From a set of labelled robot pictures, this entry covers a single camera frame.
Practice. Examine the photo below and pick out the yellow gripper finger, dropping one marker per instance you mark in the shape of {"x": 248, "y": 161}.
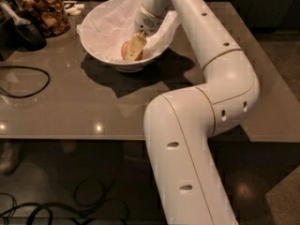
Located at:
{"x": 135, "y": 47}

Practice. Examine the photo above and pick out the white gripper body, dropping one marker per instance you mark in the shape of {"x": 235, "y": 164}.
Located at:
{"x": 146, "y": 22}

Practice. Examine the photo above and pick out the red yellow apple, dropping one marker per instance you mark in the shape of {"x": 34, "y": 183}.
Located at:
{"x": 124, "y": 51}

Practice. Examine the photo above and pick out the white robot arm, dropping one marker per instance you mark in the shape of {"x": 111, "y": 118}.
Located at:
{"x": 177, "y": 125}

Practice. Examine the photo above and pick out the white bowl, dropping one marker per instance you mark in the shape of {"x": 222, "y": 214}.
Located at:
{"x": 103, "y": 41}

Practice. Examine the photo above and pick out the small white items behind bowl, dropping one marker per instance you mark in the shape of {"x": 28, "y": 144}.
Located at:
{"x": 74, "y": 9}

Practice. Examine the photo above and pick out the white paper liner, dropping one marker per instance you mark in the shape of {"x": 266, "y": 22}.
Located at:
{"x": 106, "y": 25}

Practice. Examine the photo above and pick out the glass jar of dried chips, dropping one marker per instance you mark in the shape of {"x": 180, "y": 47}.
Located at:
{"x": 49, "y": 16}

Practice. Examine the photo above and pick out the black scoop with grey handle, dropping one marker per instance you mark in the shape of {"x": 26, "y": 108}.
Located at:
{"x": 29, "y": 36}

